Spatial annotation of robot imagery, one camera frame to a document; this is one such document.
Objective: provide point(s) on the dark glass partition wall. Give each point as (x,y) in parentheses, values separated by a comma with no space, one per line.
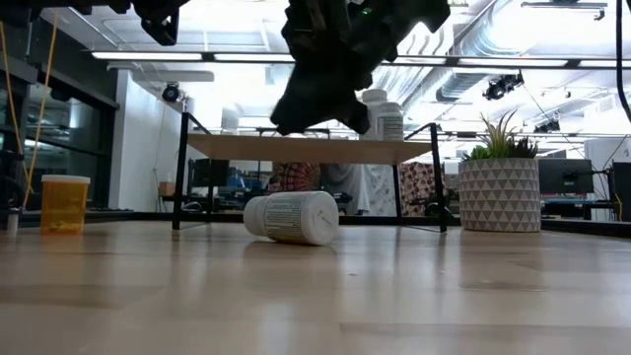
(74,148)

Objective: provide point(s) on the small white cylinder post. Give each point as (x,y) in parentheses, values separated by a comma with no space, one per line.
(12,222)

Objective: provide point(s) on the long ceiling light bar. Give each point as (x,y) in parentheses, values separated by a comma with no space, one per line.
(148,56)

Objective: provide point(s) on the white labelled pill bottle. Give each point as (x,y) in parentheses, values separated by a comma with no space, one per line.
(373,96)
(296,219)

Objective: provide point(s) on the black aluminium table frame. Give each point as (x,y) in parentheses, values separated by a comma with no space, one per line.
(581,227)

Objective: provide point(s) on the cardboard box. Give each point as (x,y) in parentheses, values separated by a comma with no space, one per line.
(166,188)

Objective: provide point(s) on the black ceiling spotlight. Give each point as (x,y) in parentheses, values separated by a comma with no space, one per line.
(503,85)
(547,125)
(170,92)

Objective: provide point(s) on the triangle patterned planter pot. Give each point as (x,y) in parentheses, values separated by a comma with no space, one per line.
(498,197)

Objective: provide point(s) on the black computer monitor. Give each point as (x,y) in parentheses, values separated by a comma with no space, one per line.
(565,176)
(209,172)
(622,190)

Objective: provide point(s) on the red white patterned cloth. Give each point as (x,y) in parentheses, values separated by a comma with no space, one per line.
(416,187)

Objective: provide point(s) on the person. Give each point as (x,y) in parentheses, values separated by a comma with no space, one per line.
(273,184)

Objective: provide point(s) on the white hanging cloth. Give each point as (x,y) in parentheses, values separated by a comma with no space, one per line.
(347,185)

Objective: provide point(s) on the red patterned tapestry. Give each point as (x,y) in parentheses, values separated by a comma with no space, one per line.
(296,177)

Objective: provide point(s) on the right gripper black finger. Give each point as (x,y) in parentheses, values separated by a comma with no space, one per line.
(359,116)
(308,101)

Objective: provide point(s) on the wooden shelf black metal legs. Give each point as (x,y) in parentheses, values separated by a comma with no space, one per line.
(305,150)

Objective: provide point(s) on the silver ceiling duct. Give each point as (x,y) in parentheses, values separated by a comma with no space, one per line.
(458,84)

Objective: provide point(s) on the green succulent plant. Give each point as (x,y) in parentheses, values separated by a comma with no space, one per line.
(500,143)

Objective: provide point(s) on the amber pill bottle white cap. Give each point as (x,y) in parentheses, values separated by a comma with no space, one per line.
(64,207)

